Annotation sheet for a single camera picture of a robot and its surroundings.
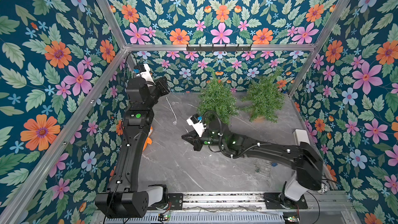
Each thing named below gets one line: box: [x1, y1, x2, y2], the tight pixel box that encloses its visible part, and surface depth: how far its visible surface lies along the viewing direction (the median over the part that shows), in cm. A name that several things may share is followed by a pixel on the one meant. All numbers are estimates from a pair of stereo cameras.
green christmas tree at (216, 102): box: [197, 70, 239, 126], surface depth 78 cm
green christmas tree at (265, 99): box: [240, 67, 286, 123], surface depth 88 cm
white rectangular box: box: [293, 128, 311, 146], surface depth 95 cm
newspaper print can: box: [316, 182, 329, 195], surface depth 76 cm
